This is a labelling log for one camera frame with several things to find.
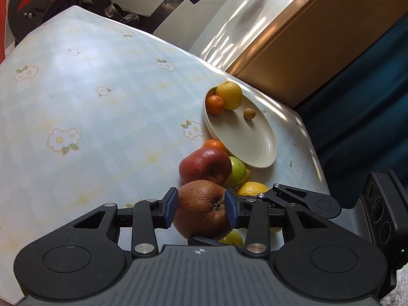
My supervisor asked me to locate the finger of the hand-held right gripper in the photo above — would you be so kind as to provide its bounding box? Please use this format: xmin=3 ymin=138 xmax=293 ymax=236
xmin=257 ymin=183 xmax=318 ymax=213

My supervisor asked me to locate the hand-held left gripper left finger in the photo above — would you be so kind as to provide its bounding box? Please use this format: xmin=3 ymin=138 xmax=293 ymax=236
xmin=62 ymin=187 xmax=178 ymax=259

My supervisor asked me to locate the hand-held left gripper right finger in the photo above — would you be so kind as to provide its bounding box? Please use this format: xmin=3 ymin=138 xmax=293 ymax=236
xmin=225 ymin=189 xmax=343 ymax=259

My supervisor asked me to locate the green apple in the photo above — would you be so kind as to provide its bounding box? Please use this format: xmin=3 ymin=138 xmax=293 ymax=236
xmin=217 ymin=231 xmax=244 ymax=248
xmin=225 ymin=156 xmax=247 ymax=188

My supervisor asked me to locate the dull wrinkled red apple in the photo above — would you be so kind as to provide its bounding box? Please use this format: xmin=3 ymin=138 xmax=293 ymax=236
xmin=173 ymin=180 xmax=235 ymax=239

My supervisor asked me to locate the large yellow orange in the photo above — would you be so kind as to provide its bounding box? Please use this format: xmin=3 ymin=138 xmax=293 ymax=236
xmin=236 ymin=182 xmax=271 ymax=197

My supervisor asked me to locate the shiny red apple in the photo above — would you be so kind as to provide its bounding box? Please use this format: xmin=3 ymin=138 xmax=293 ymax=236
xmin=179 ymin=147 xmax=233 ymax=192

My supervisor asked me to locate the tangerine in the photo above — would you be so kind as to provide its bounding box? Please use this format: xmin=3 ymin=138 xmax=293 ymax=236
xmin=202 ymin=139 xmax=227 ymax=154
xmin=206 ymin=96 xmax=226 ymax=116

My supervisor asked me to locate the cream round plate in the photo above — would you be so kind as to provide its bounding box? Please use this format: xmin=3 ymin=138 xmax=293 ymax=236
xmin=203 ymin=87 xmax=277 ymax=169

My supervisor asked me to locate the yellow lemon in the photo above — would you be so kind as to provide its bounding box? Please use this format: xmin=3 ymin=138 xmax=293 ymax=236
xmin=216 ymin=81 xmax=243 ymax=110

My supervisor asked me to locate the grey fuzzy cloth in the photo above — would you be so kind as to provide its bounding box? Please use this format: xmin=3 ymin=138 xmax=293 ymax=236
xmin=381 ymin=267 xmax=408 ymax=306

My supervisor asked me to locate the blue curtain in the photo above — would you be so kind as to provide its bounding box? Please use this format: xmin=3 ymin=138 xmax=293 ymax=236
xmin=292 ymin=22 xmax=408 ymax=200

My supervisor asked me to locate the floral tablecloth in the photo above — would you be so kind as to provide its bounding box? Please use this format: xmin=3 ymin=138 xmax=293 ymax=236
xmin=0 ymin=5 xmax=331 ymax=304

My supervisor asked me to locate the wooden cabinet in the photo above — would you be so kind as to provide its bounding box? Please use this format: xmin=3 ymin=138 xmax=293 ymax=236
xmin=225 ymin=0 xmax=408 ymax=109

